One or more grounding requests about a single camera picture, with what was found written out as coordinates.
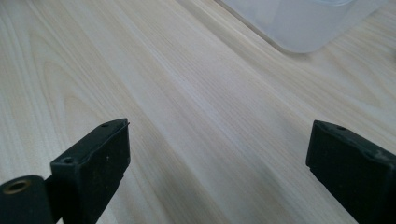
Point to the clear plastic container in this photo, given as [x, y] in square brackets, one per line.
[305, 25]

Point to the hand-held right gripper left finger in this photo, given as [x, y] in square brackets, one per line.
[93, 168]

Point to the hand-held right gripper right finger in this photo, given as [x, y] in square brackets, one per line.
[351, 168]

